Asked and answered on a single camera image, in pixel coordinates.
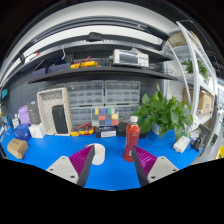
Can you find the white perforated tray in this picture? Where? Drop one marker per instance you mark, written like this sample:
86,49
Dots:
45,106

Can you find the black rounded device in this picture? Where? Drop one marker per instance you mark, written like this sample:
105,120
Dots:
94,36

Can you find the plain black box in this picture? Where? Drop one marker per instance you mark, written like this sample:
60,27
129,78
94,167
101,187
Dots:
121,130

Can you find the black box with white label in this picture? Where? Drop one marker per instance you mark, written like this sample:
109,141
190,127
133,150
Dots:
106,132

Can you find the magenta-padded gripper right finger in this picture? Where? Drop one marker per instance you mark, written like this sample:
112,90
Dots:
160,168

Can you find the teal screen device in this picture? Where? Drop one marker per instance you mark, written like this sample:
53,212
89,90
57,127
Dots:
4,93

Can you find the white mug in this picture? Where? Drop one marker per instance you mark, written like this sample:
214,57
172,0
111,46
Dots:
99,155

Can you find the dark grey upright box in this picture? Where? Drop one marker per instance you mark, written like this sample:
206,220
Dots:
33,112

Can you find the white shelf unit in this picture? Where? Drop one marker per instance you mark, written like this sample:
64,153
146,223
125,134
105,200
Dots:
196,83

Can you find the yellow multimeter with red leads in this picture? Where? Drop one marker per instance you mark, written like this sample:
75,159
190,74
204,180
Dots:
83,130
85,64

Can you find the grey white oscilloscope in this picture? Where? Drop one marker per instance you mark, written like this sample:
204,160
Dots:
130,58

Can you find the white power adapter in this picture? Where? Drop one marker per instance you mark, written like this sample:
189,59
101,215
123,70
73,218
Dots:
181,144

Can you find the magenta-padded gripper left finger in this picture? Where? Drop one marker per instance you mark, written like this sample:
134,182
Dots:
62,168

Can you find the brown cardboard box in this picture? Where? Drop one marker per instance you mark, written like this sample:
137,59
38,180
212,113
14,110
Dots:
17,148

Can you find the red drink bottle white cap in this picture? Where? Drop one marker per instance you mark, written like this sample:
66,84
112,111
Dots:
132,136

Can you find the dark grey wall shelf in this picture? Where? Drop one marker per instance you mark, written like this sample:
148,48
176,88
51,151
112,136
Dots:
100,71

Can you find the small white bottles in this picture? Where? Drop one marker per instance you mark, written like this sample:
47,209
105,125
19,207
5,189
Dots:
16,121

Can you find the green potted plant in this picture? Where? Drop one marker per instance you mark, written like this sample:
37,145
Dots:
166,111

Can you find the small white box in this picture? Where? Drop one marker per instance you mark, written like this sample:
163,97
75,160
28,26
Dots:
36,130

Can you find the black handheld device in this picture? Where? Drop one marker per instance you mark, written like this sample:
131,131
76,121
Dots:
201,138

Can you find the black zip case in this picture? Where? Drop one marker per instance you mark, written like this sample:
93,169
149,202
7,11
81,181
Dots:
60,119

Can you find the clear organiser with coloured parts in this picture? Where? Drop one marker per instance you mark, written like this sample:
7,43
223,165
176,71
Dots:
105,116

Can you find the grey small-parts drawer cabinet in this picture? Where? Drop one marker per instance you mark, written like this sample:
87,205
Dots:
122,92
126,112
80,116
85,93

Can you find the purple plastic bag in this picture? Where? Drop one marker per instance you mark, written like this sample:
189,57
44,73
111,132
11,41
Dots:
24,115

